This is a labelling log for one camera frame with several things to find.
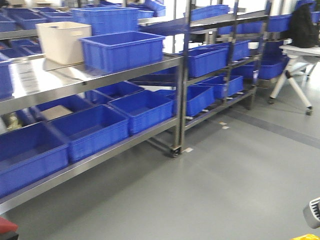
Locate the cream plastic bin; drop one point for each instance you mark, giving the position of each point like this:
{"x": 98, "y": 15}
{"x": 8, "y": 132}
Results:
{"x": 60, "y": 41}

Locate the blue bin lower shelf left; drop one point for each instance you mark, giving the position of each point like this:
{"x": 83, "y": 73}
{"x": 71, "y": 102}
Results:
{"x": 91, "y": 130}

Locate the yellow duplo block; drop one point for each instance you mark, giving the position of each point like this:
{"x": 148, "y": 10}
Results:
{"x": 307, "y": 236}

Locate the large blue crate behind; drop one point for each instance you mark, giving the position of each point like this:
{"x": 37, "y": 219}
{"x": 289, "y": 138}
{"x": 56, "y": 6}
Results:
{"x": 107, "y": 20}

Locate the black backpack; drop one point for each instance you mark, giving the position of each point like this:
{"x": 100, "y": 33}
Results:
{"x": 302, "y": 31}

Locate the blue target bin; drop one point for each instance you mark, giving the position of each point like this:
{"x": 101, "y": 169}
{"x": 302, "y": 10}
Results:
{"x": 117, "y": 52}

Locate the white folding desk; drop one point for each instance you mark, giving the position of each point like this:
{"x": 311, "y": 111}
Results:
{"x": 299, "y": 58}

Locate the red cube block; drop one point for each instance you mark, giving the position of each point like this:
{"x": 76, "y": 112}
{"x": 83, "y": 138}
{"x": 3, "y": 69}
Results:
{"x": 7, "y": 226}

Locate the blue bin lower shelf right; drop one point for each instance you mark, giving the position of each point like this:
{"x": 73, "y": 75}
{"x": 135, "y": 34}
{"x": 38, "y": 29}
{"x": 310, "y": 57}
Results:
{"x": 144, "y": 109}

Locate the blue bin shelf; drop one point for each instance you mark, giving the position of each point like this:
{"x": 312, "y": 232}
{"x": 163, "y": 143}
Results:
{"x": 144, "y": 109}
{"x": 91, "y": 130}

